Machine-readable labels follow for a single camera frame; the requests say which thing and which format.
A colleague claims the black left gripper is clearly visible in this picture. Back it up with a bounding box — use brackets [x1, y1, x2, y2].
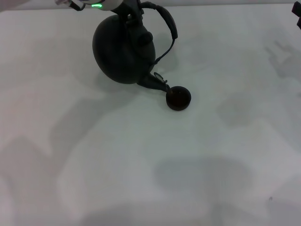
[110, 0, 145, 27]

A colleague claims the left arm cable with connector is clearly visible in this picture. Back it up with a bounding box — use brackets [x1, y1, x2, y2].
[55, 0, 86, 11]

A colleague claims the black round teapot with handle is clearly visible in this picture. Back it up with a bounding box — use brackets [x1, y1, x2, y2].
[92, 1, 178, 94]

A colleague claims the small dark teacup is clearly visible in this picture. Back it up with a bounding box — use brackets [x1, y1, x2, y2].
[166, 86, 192, 112]

